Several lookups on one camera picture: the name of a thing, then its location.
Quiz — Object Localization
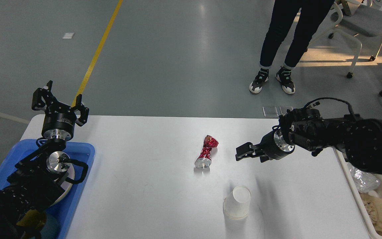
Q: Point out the blue plastic tray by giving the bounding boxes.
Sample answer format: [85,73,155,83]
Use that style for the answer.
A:
[0,139,95,239]

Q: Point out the pink plate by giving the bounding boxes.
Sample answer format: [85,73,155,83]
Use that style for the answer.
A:
[46,151,75,206]

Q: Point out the person in black trousers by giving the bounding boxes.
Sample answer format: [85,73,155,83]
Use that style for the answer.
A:
[249,0,335,95]

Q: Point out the grey office chair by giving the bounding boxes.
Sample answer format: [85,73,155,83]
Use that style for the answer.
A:
[310,0,382,79]

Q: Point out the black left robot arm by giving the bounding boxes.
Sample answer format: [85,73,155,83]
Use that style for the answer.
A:
[0,80,89,239]

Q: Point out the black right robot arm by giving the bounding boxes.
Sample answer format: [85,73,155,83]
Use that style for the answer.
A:
[235,99,382,174]

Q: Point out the crushed red soda can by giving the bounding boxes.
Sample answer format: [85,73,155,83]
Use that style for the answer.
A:
[194,135,219,169]

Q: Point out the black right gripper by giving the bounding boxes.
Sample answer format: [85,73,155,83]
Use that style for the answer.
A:
[235,129,295,163]

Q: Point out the brown paper ball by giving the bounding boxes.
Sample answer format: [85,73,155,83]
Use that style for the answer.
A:
[363,198,382,233]

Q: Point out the aluminium foil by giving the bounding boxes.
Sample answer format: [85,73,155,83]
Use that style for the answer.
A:
[346,162,380,193]

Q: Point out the brown paper bag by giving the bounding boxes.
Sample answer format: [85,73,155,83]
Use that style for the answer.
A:
[360,193,382,237]

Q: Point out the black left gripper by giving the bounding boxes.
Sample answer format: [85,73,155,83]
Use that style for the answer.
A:
[32,80,90,141]

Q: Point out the white paper cup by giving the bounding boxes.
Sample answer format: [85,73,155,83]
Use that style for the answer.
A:
[223,186,251,220]

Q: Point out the dark teal mug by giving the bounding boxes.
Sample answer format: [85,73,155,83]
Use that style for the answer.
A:
[16,210,60,239]

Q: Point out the floor outlet plate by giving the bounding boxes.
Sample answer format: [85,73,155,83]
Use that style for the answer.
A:
[262,106,279,118]
[279,106,294,115]

